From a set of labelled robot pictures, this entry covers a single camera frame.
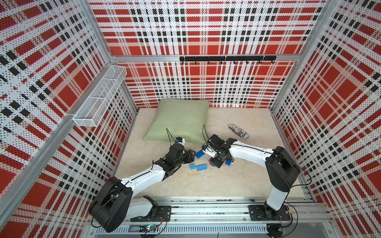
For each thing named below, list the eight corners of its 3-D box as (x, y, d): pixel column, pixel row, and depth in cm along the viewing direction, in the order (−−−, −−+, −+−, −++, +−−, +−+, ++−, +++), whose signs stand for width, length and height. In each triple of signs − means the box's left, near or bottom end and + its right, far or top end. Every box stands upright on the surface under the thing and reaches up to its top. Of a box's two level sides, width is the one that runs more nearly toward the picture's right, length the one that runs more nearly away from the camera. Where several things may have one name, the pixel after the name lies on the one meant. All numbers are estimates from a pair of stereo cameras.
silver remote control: (227, 129, 111) (228, 126, 108) (230, 125, 113) (231, 122, 110) (244, 141, 104) (246, 138, 101) (248, 137, 106) (249, 134, 103)
